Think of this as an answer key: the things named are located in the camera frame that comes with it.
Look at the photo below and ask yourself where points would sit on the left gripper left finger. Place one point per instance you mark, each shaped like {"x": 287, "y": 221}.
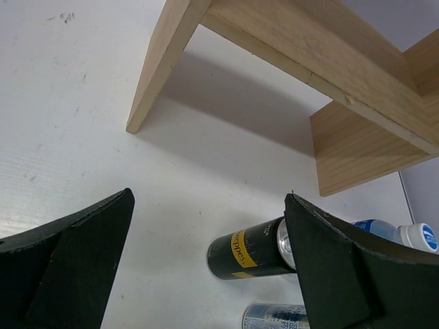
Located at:
{"x": 60, "y": 274}

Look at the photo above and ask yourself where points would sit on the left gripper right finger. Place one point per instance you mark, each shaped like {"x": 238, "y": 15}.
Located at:
{"x": 350, "y": 278}

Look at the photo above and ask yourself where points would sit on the water bottle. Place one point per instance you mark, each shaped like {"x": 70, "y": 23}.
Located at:
{"x": 419, "y": 236}

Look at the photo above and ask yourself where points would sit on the wooden two-tier shelf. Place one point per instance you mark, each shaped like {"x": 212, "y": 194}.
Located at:
{"x": 383, "y": 111}

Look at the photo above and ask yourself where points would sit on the black can far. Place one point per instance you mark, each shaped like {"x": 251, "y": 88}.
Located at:
{"x": 259, "y": 251}

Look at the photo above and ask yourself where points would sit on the silver blue can centre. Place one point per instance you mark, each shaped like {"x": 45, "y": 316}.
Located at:
{"x": 260, "y": 316}

